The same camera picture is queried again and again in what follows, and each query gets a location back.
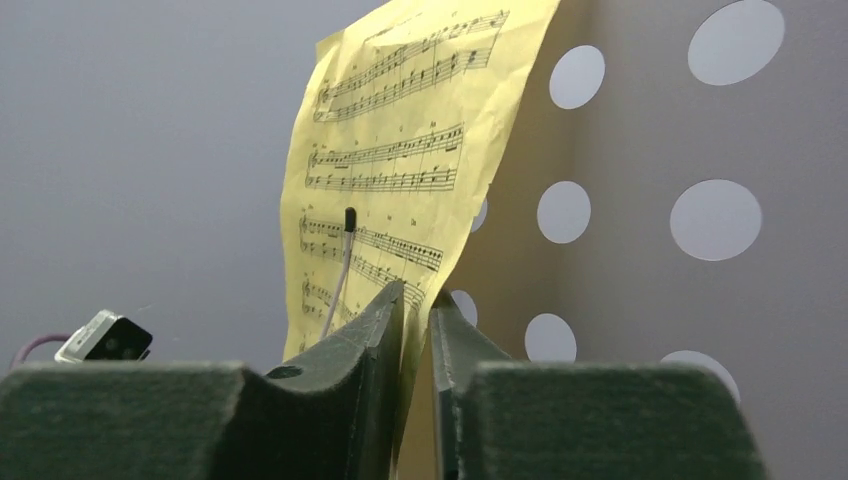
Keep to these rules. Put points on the yellow sheet music book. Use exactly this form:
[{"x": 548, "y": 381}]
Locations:
[{"x": 402, "y": 127}]

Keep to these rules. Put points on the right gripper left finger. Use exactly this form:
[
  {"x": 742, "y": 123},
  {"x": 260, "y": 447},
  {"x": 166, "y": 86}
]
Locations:
[{"x": 327, "y": 413}]

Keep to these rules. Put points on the white perforated music stand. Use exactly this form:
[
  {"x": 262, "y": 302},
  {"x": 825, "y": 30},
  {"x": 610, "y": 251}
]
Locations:
[{"x": 675, "y": 192}]

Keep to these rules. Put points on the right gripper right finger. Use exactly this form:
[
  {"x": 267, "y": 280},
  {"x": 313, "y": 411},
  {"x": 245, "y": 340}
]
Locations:
[{"x": 496, "y": 417}]

